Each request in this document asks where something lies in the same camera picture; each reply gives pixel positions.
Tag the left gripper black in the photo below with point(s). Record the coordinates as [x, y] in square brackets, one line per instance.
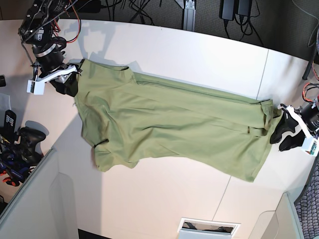
[309, 114]

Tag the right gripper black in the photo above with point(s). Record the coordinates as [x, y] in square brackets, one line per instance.
[50, 58]

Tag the green t-shirt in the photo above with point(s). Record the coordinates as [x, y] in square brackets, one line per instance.
[129, 116]

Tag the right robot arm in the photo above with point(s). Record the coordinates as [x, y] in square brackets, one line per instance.
[40, 30]

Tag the black remote control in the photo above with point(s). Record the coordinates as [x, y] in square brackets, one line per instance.
[9, 125]

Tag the black game controller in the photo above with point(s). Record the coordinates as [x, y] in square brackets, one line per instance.
[29, 139]

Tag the black power adapter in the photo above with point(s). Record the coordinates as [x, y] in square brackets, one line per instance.
[229, 8]

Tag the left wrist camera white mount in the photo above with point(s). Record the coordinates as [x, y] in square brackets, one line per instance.
[310, 145]

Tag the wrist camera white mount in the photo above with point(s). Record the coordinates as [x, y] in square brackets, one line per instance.
[36, 85]
[310, 145]

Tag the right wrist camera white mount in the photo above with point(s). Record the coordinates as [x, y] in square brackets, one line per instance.
[36, 85]

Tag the aluminium extrusion post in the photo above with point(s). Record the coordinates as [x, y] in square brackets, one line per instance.
[189, 15]

